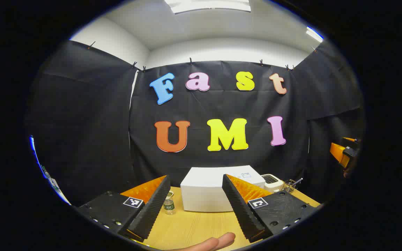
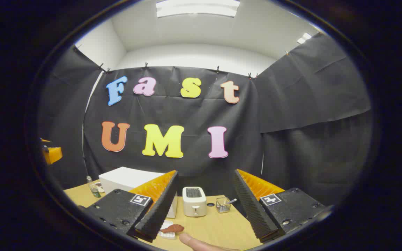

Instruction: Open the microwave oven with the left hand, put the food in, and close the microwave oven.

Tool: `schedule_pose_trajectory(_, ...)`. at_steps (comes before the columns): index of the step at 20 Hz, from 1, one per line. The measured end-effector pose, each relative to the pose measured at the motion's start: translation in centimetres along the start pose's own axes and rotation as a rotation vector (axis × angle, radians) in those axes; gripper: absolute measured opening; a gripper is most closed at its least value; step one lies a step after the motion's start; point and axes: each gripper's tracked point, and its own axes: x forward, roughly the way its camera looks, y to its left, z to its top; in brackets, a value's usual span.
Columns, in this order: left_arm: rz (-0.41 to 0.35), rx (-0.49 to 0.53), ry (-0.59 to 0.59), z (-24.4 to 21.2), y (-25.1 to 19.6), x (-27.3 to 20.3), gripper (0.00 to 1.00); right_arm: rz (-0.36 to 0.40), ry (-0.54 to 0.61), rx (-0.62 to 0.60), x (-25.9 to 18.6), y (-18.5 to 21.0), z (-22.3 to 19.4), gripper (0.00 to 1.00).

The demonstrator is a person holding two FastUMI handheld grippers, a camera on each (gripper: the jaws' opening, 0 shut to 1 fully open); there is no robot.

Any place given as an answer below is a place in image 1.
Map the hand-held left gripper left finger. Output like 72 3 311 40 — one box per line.
77 174 171 243

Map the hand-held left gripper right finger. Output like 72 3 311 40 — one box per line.
222 174 322 243

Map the white microwave oven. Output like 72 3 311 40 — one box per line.
180 165 266 212

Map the clear plastic water bottle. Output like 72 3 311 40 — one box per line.
163 195 176 215

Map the cream toaster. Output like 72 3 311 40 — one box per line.
261 174 284 193

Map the black backdrop cloth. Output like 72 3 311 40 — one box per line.
25 40 365 206

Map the small ceiling light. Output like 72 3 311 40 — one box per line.
306 27 323 43

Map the large ceiling light panel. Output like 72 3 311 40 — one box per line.
164 0 252 14

